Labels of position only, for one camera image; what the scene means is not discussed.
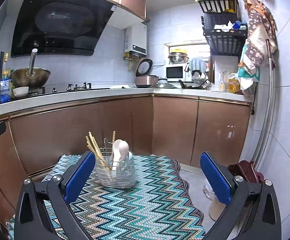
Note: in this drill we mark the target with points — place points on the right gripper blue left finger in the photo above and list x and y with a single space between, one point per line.
32 220

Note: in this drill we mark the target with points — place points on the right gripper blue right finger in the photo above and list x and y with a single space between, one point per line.
262 221

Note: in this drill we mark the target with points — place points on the wooden chopstick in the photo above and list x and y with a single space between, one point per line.
90 146
100 168
99 155
90 135
113 140

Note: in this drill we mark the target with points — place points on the white ceramic spoon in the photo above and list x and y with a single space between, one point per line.
116 156

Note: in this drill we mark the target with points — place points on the pink ceramic spoon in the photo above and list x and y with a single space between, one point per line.
124 150

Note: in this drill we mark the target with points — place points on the dark red dustpan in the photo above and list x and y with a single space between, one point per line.
247 170

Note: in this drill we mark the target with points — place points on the blue salt bag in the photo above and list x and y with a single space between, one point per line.
5 90

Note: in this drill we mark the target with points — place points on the white small bowl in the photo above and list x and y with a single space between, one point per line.
20 91

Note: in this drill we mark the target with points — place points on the black gas stove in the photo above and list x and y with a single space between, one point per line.
61 89

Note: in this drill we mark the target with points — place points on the clear utensil holder jar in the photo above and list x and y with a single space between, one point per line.
122 180

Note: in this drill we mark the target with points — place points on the zigzag patterned table mat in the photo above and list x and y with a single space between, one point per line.
158 206

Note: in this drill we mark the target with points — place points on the light blue spoon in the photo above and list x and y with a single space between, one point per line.
130 163

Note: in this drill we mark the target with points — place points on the copper lower cabinets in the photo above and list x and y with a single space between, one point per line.
179 127

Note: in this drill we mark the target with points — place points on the black range hood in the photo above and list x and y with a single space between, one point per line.
70 27

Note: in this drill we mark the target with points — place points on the yellow oil bottle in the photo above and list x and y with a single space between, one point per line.
233 83

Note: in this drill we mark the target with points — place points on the copper rice cooker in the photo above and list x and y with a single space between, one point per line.
143 79

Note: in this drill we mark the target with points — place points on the glass pot lid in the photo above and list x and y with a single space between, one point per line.
162 83

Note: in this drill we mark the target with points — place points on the blue hanging towel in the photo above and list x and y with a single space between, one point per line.
197 63

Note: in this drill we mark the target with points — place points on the white microwave oven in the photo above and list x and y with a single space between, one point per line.
176 72

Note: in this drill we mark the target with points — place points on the white water heater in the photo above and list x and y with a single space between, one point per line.
136 40

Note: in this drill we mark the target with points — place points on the steel pot on microwave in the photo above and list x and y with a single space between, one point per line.
178 58

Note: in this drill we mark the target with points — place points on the floral hanging apron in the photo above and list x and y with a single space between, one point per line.
261 40

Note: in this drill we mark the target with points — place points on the brass wok with handle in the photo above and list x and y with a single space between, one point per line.
32 76

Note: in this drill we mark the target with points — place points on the black wall dish rack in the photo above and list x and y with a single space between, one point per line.
222 28

